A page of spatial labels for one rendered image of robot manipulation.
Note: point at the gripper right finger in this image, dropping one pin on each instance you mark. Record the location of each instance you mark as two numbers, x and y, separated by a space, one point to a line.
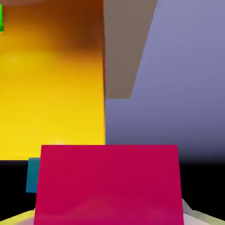
198 217

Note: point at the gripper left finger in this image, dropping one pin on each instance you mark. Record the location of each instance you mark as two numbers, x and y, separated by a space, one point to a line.
19 218

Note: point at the small red cube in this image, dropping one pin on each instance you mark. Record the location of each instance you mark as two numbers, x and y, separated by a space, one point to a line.
109 182

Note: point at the small teal cube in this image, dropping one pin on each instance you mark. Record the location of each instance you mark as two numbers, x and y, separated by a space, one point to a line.
32 175

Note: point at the small green cube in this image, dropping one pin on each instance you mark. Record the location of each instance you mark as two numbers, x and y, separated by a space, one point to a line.
1 17

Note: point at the large yellow box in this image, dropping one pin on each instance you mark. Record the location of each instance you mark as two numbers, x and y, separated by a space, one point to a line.
51 91

